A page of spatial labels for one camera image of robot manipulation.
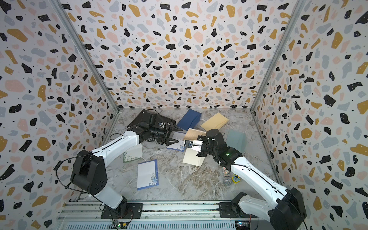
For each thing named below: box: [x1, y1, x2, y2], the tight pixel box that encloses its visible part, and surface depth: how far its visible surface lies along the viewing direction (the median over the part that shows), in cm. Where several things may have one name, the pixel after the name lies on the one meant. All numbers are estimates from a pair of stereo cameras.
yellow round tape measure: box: [231, 174, 241, 184], surface depth 85 cm
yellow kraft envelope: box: [200, 112, 230, 132], surface depth 116 cm
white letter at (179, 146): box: [166, 139, 187, 152], surface depth 98 cm
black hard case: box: [126, 109, 184, 147], surface depth 73 cm
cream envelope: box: [182, 147, 206, 167], surface depth 94 cm
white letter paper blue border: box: [136, 159, 160, 191], surface depth 87 cm
